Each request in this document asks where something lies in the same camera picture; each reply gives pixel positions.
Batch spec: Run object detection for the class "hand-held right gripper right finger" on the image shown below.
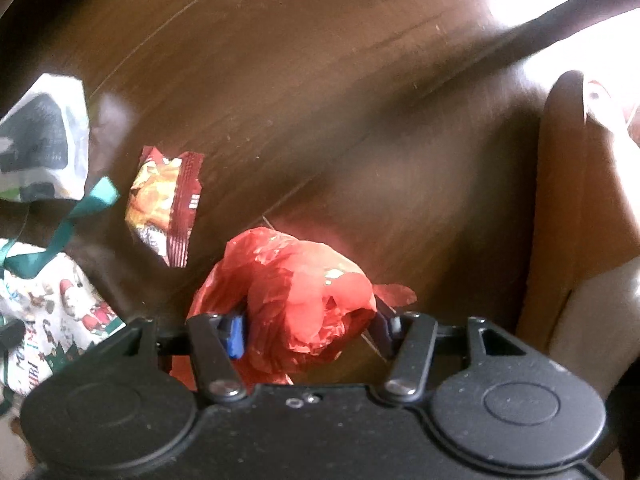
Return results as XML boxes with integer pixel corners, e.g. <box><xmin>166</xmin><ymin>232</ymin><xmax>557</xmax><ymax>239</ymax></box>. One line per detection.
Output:
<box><xmin>369</xmin><ymin>299</ymin><xmax>552</xmax><ymax>404</ymax></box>

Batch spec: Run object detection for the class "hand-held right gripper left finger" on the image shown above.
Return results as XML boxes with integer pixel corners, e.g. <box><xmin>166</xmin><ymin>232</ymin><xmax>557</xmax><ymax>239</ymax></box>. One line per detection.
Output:
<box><xmin>92</xmin><ymin>312</ymin><xmax>249</xmax><ymax>404</ymax></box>

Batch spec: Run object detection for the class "red plastic bag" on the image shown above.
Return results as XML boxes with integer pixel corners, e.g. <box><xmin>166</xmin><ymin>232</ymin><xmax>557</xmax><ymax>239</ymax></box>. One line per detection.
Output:
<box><xmin>186</xmin><ymin>227</ymin><xmax>419</xmax><ymax>387</ymax></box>

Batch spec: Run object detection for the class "red snack packet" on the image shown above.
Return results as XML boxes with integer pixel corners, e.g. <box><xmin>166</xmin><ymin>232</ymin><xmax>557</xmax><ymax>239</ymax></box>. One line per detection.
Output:
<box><xmin>123</xmin><ymin>145</ymin><xmax>206</xmax><ymax>269</ymax></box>

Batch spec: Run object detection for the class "festive printed gift bag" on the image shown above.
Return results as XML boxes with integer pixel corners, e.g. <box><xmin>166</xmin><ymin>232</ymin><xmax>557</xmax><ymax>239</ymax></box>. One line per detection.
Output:
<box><xmin>0</xmin><ymin>175</ymin><xmax>127</xmax><ymax>413</ymax></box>

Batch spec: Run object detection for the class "brown furniture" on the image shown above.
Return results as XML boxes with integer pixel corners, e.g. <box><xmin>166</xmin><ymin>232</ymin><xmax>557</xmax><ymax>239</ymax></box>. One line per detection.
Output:
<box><xmin>515</xmin><ymin>70</ymin><xmax>640</xmax><ymax>401</ymax></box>

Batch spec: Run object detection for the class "white bag with dark print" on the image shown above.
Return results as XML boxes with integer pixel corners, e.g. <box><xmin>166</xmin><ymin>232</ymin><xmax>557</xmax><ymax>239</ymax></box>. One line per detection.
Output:
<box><xmin>0</xmin><ymin>72</ymin><xmax>91</xmax><ymax>204</ymax></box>

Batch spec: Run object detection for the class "white cloth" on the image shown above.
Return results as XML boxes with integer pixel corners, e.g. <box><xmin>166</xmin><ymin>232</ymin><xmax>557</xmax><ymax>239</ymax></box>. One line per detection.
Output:
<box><xmin>582</xmin><ymin>77</ymin><xmax>640</xmax><ymax>150</ymax></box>

